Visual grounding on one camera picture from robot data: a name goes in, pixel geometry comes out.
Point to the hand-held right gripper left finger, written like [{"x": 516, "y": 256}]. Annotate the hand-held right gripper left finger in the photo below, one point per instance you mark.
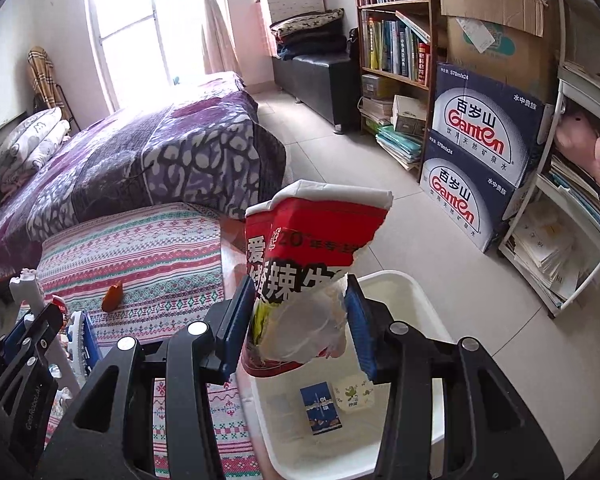
[{"x": 235, "y": 330}]

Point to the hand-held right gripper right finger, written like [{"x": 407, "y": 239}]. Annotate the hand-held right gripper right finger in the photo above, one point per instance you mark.
[{"x": 360, "y": 335}]

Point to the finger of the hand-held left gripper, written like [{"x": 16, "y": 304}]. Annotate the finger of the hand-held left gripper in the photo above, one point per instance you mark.
[
  {"x": 10, "y": 380},
  {"x": 45, "y": 325}
]

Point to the red snack packet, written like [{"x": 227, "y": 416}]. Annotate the red snack packet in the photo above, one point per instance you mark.
[{"x": 300, "y": 240}]

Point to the white plastic bin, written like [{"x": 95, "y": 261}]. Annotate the white plastic bin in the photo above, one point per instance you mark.
[{"x": 285, "y": 440}]

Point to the blue white plastic toy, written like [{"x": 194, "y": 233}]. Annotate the blue white plastic toy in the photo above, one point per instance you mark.
[{"x": 82, "y": 335}]

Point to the white packet with green print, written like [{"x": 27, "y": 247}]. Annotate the white packet with green print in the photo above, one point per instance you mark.
[{"x": 352, "y": 395}]

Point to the small orange toy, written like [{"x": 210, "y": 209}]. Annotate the small orange toy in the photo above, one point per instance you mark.
[{"x": 112, "y": 299}]

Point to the small blue packet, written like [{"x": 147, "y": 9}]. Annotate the small blue packet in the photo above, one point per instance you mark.
[{"x": 320, "y": 405}]

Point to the pink striped patterned mat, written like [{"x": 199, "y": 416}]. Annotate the pink striped patterned mat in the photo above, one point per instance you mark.
[{"x": 155, "y": 260}]

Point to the blue water carton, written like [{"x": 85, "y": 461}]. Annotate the blue water carton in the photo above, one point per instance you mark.
[
  {"x": 485, "y": 120},
  {"x": 455, "y": 200}
]

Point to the folded white quilt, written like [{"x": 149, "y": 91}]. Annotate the folded white quilt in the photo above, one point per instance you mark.
[{"x": 30, "y": 145}]

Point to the bed with purple patterned blanket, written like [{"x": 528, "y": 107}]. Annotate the bed with purple patterned blanket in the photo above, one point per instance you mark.
[{"x": 130, "y": 160}]

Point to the stack of green books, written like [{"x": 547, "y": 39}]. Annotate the stack of green books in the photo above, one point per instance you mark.
[{"x": 400, "y": 147}]

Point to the stack of white papers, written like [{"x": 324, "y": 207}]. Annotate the stack of white papers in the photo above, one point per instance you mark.
[{"x": 545, "y": 250}]

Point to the short stack of books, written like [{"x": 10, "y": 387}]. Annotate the short stack of books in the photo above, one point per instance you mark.
[{"x": 377, "y": 112}]

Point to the beige mini drawer box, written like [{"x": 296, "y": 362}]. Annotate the beige mini drawer box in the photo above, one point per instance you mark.
[{"x": 407, "y": 115}]

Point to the grey box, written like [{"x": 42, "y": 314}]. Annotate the grey box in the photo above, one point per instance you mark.
[{"x": 377, "y": 86}]

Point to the plaid cloth on chair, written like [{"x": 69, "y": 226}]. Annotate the plaid cloth on chair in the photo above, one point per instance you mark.
[{"x": 42, "y": 75}]

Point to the black bench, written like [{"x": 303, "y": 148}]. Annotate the black bench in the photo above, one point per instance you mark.
[{"x": 320, "y": 85}]

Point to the slanted row of books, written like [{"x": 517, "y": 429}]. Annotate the slanted row of books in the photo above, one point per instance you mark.
[{"x": 580, "y": 195}]

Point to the row of thick books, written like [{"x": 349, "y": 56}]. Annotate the row of thick books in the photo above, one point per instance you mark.
[{"x": 390, "y": 45}]

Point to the pale curtain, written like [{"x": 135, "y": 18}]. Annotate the pale curtain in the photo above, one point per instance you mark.
[{"x": 215, "y": 35}]

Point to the pink plush toy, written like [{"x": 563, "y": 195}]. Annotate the pink plush toy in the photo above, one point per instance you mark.
[{"x": 577, "y": 132}]

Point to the stack of folded blankets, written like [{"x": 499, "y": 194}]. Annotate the stack of folded blankets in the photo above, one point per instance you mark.
[{"x": 307, "y": 35}]

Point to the brown cardboard box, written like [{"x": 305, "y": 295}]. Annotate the brown cardboard box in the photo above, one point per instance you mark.
[{"x": 520, "y": 60}]

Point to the window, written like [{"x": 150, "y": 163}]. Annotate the window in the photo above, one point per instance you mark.
[{"x": 130, "y": 10}]

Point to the white metal rack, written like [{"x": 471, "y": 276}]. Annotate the white metal rack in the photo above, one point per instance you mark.
[{"x": 580, "y": 89}]

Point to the wooden bookshelf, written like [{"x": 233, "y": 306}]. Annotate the wooden bookshelf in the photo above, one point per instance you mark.
[{"x": 387, "y": 6}]

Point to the flat pale books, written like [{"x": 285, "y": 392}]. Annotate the flat pale books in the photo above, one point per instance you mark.
[{"x": 595, "y": 72}]

